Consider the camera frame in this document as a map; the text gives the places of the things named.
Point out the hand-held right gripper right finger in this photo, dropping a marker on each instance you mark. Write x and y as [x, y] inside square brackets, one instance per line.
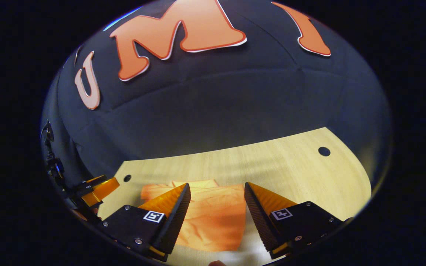
[259, 221]

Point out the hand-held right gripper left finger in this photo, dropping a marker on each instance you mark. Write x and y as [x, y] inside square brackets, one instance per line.
[176, 221]

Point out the orange polo T-shirt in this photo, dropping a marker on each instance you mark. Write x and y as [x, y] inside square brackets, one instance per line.
[213, 221]

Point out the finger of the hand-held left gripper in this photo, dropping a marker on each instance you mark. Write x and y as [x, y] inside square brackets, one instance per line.
[93, 182]
[102, 190]

